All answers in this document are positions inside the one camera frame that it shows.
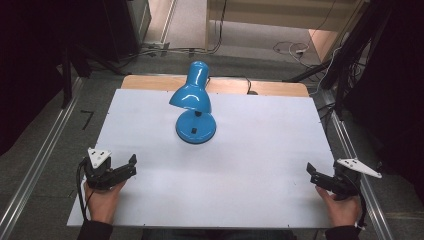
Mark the white table board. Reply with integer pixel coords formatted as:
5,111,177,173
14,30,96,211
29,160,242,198
66,88,336,230

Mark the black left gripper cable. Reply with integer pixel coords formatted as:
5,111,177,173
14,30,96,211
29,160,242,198
76,158,92,222

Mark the person's left hand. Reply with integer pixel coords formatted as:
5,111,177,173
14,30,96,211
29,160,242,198
83,180,126,225

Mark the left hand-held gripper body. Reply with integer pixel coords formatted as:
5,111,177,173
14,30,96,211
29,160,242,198
80,147,118,191

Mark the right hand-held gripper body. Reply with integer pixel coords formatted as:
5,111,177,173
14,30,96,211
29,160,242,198
328,158,383,201

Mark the black lamp cord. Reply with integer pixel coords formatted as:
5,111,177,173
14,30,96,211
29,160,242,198
244,76,259,96

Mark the grey power strip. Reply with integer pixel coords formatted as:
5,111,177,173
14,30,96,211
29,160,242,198
141,41,171,57

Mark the aluminium floor rail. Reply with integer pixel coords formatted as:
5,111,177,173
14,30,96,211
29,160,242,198
320,89,396,240
0,77,84,240

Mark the person's right hand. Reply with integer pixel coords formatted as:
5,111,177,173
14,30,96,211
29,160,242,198
315,185,363,228

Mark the wooden table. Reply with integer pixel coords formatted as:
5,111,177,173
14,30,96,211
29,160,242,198
120,74,310,98

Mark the blue desk lamp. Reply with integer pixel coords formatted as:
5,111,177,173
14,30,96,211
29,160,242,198
168,60,217,145

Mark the black metal stand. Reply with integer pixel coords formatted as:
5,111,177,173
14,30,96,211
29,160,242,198
59,44,129,109
282,0,393,118

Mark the light wooden furniture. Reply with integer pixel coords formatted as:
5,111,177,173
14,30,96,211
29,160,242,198
204,0,370,63

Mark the dark curtain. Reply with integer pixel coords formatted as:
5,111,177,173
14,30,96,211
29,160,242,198
344,0,424,194
0,0,141,157

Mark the white floor cable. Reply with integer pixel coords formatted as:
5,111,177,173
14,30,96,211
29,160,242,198
272,40,312,69

